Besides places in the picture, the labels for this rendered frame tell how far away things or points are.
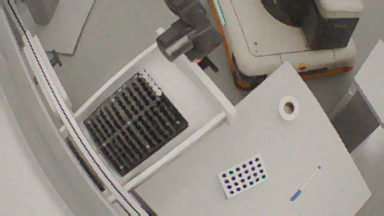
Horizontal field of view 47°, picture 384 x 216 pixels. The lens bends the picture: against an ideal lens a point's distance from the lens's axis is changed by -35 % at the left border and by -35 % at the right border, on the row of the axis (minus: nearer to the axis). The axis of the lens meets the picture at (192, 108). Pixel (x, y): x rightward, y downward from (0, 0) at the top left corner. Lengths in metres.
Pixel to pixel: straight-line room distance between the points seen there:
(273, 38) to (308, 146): 0.71
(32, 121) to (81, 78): 2.13
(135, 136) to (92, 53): 1.09
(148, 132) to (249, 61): 0.79
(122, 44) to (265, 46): 0.65
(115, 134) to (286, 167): 0.48
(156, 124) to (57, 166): 1.12
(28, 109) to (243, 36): 1.88
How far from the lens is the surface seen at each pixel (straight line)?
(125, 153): 1.54
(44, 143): 0.44
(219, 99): 1.53
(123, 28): 2.62
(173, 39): 1.39
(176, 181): 1.66
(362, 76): 1.83
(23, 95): 0.46
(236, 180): 1.62
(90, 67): 2.58
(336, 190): 1.71
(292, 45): 2.30
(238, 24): 2.30
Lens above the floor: 2.40
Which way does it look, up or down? 75 degrees down
